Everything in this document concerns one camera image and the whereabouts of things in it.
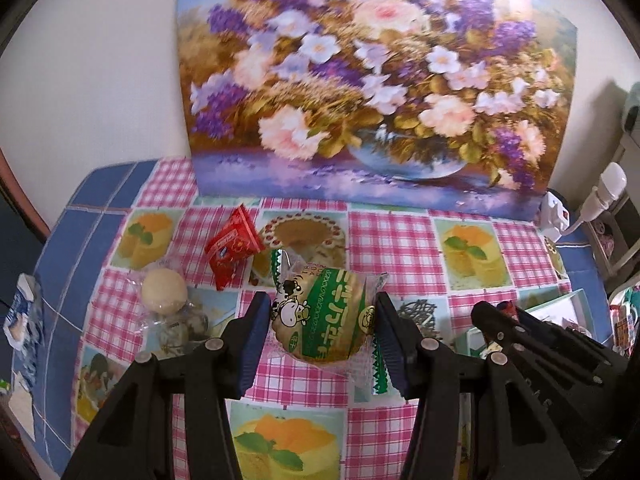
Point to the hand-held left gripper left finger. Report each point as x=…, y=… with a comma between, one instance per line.
x=252, y=340

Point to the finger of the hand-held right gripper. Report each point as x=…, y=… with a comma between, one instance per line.
x=555, y=340
x=492, y=322

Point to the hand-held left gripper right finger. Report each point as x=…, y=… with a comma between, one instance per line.
x=395, y=345

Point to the small red snack packet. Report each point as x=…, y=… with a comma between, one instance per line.
x=507, y=308

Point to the teal cardboard tray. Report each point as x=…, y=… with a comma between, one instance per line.
x=575, y=305

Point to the round cake green packet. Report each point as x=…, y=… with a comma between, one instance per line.
x=320, y=320

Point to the white round snack clear wrapper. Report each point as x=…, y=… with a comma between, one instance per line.
x=162, y=292

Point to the checked tablecloth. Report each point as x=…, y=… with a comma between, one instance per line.
x=400, y=240

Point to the white wooden chair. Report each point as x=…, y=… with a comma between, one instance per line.
x=620, y=240

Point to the white power strip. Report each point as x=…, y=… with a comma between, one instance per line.
x=552, y=215

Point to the white bulb lamp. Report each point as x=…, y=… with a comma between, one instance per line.
x=605, y=185

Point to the blue white packet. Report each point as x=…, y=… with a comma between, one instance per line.
x=22, y=320

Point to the flower painting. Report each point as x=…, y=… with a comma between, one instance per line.
x=375, y=85

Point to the brown wooden rail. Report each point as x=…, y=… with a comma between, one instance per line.
x=25, y=200

